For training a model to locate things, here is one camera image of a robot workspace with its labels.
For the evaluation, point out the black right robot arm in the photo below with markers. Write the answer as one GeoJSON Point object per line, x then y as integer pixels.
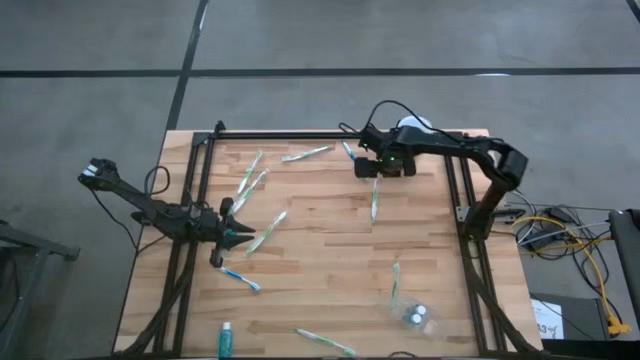
{"type": "Point", "coordinates": [470, 147]}

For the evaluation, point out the yellow wipes canister white lid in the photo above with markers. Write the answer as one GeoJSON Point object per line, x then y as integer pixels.
{"type": "Point", "coordinates": [412, 121]}

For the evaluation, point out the black power adapter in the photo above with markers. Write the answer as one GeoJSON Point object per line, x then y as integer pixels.
{"type": "Point", "coordinates": [560, 215]}

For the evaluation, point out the black floor box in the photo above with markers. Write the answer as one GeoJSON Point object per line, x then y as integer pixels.
{"type": "Point", "coordinates": [580, 315]}

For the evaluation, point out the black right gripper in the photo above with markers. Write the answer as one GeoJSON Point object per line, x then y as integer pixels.
{"type": "Point", "coordinates": [385, 167]}

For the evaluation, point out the blue white toothbrush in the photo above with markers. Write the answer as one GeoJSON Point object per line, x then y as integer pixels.
{"type": "Point", "coordinates": [348, 150]}
{"type": "Point", "coordinates": [240, 278]}

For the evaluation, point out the clear acrylic organizer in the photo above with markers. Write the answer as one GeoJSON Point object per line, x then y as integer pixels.
{"type": "Point", "coordinates": [432, 327]}

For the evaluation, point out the white paper label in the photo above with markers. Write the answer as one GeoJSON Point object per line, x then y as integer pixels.
{"type": "Point", "coordinates": [547, 315]}

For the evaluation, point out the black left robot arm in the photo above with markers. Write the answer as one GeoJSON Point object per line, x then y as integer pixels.
{"type": "Point", "coordinates": [145, 205]}

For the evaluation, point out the black aluminium table frame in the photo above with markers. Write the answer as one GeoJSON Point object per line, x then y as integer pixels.
{"type": "Point", "coordinates": [325, 135]}

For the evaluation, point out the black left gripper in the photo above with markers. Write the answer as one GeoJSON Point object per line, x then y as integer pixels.
{"type": "Point", "coordinates": [217, 227]}

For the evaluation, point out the dark grey case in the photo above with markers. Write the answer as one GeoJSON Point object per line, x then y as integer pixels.
{"type": "Point", "coordinates": [627, 260]}

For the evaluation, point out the grey metal stand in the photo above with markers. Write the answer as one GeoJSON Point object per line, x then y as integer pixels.
{"type": "Point", "coordinates": [37, 244]}

